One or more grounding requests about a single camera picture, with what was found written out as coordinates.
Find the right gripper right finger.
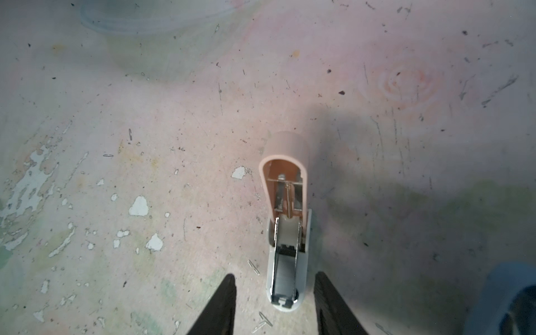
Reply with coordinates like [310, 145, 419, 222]
[314, 272, 368, 335]

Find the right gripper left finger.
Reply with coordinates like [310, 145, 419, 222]
[187, 274, 237, 335]

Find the pink white mini stapler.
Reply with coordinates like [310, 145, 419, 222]
[259, 131, 312, 312]

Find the blue mini stapler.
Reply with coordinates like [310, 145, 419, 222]
[463, 262, 535, 334]

